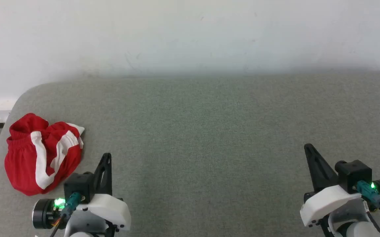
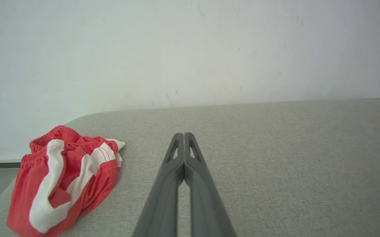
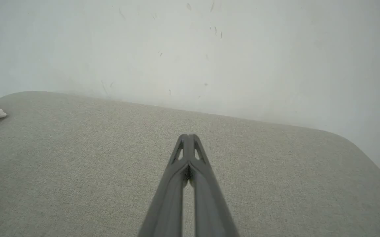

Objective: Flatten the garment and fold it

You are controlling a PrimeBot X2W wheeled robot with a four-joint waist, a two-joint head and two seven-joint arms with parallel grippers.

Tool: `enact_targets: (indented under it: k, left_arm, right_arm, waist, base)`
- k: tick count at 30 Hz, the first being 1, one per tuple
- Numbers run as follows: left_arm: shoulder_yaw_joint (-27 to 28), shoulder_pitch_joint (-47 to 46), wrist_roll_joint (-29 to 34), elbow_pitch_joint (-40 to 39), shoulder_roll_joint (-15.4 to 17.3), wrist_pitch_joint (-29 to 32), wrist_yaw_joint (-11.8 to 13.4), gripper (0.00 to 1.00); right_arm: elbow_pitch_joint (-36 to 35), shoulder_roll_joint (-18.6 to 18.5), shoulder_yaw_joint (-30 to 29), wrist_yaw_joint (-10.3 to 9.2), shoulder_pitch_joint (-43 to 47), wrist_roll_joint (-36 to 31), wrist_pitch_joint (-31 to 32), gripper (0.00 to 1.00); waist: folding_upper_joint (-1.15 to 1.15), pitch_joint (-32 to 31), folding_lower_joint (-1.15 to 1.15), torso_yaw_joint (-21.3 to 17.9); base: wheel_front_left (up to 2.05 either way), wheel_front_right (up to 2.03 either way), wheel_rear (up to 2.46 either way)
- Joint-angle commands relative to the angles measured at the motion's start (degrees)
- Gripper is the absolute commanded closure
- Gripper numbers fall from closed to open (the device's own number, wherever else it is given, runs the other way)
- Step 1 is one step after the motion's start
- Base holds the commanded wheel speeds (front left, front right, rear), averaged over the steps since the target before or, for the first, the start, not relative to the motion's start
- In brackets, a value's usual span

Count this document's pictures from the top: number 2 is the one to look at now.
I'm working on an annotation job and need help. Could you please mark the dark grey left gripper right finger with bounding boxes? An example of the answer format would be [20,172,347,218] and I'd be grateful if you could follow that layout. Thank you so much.
[184,132,237,237]

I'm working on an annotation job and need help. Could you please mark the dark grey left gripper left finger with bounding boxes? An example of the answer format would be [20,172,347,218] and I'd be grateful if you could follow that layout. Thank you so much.
[132,133,185,237]

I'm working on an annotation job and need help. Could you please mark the red and white shorts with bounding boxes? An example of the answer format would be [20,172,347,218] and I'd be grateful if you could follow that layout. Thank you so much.
[7,125,125,237]

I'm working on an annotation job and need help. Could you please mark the grey fabric sofa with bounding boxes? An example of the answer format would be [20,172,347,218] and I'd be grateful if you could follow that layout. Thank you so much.
[0,98,380,237]

